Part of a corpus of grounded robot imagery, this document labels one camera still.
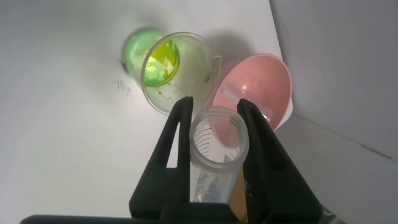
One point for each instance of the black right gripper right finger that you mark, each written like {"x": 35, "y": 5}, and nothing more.
{"x": 273, "y": 177}

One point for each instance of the test tube with blue pigment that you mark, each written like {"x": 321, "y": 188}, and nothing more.
{"x": 214, "y": 155}

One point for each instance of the pink bowl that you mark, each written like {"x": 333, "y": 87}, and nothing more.
{"x": 258, "y": 84}

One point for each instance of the clear glass beaker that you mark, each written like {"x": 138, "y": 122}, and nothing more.
{"x": 183, "y": 71}

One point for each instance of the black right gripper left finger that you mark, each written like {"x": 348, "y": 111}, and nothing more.
{"x": 168, "y": 174}

